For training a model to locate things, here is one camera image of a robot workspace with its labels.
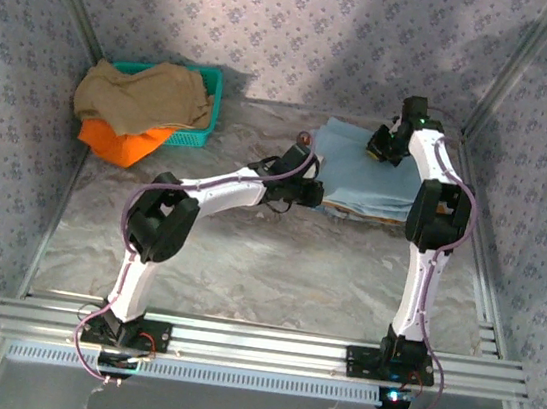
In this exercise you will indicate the light blue trousers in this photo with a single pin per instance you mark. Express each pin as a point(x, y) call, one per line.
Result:
point(353, 174)

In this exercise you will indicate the brown trousers with striped band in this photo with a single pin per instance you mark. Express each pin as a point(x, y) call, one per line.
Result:
point(382, 219)

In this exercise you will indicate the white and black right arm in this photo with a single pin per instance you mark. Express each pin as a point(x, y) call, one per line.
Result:
point(438, 216)

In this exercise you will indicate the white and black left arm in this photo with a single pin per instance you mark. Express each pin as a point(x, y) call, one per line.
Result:
point(160, 220)

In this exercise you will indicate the khaki trousers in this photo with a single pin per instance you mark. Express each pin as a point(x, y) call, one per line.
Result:
point(141, 96)

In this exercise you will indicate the orange trousers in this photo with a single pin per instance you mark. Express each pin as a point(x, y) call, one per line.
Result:
point(115, 143)

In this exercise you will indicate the teal plastic basket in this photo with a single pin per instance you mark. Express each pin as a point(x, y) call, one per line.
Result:
point(211, 100)

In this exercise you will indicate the black controller board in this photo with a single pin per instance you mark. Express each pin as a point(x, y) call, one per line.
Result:
point(393, 404)
point(116, 365)

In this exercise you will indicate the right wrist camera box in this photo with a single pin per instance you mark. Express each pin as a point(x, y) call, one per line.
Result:
point(395, 127)

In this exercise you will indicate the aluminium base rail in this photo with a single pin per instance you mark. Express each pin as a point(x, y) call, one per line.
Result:
point(260, 346)

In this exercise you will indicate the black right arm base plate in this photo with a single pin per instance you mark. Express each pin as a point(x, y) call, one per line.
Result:
point(358, 362)

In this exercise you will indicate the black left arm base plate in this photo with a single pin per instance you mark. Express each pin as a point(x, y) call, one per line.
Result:
point(160, 338)

